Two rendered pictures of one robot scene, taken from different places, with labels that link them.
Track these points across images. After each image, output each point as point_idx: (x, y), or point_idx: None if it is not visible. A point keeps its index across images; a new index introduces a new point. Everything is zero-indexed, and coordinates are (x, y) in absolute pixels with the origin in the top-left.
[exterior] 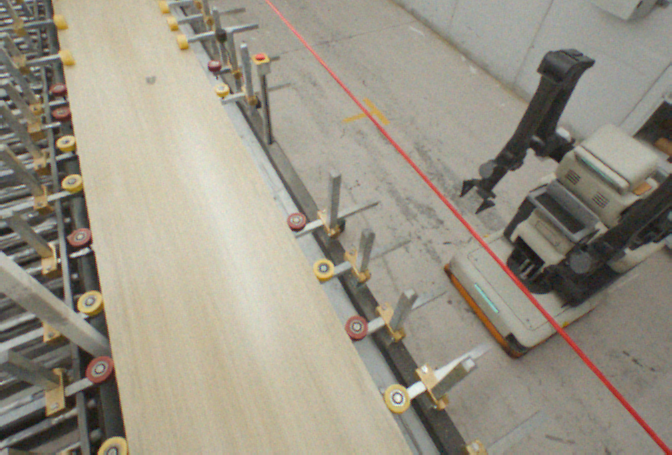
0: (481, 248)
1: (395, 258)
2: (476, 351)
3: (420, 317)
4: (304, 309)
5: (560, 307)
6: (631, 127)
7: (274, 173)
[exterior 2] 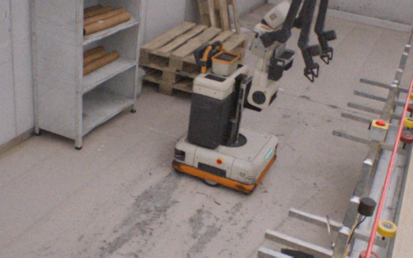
0: (236, 157)
1: (265, 224)
2: (362, 91)
3: (293, 201)
4: None
5: (241, 128)
6: (21, 100)
7: (364, 216)
